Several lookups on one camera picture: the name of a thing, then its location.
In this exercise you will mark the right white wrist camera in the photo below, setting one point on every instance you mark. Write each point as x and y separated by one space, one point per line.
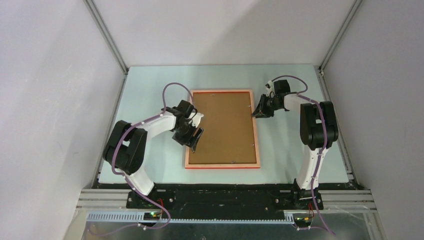
270 90

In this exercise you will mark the orange wooden picture frame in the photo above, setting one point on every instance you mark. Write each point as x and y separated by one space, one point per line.
256 139

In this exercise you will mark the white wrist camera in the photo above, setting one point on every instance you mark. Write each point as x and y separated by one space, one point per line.
270 90
196 119

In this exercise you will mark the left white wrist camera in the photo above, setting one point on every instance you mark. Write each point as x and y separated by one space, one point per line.
196 119

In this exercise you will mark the aluminium front rail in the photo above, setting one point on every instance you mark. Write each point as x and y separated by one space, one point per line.
110 205

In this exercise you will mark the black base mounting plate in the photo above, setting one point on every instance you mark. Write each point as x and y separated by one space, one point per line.
245 202

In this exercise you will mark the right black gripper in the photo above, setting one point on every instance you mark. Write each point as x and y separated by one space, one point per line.
259 112

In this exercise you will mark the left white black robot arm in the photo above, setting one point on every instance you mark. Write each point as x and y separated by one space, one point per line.
126 145

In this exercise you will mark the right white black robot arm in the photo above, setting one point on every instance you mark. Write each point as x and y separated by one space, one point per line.
318 130

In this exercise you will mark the brown cardboard backing board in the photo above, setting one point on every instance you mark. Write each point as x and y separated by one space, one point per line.
225 129

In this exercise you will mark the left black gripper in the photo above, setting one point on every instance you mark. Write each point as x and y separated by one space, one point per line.
185 141

